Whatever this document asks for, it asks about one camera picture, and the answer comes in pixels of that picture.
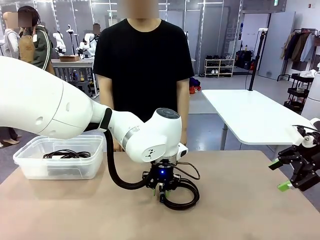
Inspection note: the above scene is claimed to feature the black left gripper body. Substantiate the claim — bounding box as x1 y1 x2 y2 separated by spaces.
141 161 182 191

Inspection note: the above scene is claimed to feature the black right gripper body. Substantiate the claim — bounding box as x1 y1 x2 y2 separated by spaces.
298 149 320 181

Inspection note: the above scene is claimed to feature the thin black cable gray tie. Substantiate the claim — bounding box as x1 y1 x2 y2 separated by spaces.
161 178 201 211

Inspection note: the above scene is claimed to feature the thick black power cord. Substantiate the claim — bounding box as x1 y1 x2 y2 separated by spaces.
42 149 91 160

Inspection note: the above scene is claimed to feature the person's right forearm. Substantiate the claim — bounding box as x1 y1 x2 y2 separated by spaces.
99 98 115 111

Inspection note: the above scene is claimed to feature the person's left forearm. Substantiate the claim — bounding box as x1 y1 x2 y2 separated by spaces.
177 107 190 130

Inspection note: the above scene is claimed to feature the person's left hand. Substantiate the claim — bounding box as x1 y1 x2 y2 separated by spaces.
180 125 189 147

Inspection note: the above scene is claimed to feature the person's right hand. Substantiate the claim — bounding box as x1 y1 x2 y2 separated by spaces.
113 140 125 153

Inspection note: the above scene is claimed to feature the white side table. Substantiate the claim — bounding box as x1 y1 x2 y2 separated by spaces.
201 89 314 151

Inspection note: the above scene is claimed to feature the black utility cart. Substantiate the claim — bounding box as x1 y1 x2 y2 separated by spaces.
283 72 315 114

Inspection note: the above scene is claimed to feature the white cylindrical machine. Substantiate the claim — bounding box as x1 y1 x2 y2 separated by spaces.
300 70 320 119

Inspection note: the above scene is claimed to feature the red orange bag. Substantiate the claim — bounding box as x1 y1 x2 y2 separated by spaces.
188 77 202 95

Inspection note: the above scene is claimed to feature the clear plastic storage container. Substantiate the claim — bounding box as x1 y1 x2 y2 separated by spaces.
12 134 106 181

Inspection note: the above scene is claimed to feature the black pole with white top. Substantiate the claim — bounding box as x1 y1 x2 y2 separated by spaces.
248 27 269 92

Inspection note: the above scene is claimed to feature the black bags pile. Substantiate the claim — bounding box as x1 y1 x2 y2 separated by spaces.
234 49 256 71

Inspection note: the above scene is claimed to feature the coat rack with clothes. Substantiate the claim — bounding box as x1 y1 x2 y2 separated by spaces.
276 27 320 82

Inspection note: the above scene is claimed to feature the wooden shoe rack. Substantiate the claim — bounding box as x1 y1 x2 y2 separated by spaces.
204 57 236 79

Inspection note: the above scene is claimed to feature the gray partition panel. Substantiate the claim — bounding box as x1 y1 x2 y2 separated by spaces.
258 11 296 81

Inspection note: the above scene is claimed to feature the person in black t-shirt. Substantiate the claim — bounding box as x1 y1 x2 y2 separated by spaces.
92 0 196 153

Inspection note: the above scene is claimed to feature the gray plastic stool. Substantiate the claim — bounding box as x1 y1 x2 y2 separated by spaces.
73 80 91 96

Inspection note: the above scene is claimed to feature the gray background workbench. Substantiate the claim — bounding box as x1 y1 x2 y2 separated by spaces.
50 58 98 96

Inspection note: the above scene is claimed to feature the cardboard box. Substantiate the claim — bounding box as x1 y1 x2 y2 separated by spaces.
59 55 81 63

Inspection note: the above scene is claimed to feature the man in black shirt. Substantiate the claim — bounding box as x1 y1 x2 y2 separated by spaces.
91 22 102 36

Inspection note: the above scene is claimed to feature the black stand with white head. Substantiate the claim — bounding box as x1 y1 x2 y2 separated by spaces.
65 23 76 55

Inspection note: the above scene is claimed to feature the woman in brown apron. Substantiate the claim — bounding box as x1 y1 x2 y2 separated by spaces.
16 5 55 76

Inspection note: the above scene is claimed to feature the person in white top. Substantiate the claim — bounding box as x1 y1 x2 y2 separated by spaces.
0 11 21 60

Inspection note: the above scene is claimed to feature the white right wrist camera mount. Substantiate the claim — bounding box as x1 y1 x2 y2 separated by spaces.
290 118 320 154

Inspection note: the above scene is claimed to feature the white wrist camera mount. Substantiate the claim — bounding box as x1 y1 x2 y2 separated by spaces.
174 143 189 159
290 118 320 154

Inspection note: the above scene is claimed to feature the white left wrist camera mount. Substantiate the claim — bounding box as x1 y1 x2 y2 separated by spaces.
174 143 189 159

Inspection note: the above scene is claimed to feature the thin black left wrist cable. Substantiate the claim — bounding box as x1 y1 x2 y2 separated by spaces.
174 161 201 181

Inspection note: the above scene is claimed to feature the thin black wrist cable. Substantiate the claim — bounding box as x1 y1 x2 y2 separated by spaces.
291 124 320 134
174 161 201 181

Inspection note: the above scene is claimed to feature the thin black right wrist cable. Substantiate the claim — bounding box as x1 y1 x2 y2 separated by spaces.
291 124 320 134

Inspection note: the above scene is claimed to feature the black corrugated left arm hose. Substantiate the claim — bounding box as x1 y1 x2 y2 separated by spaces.
86 107 151 192

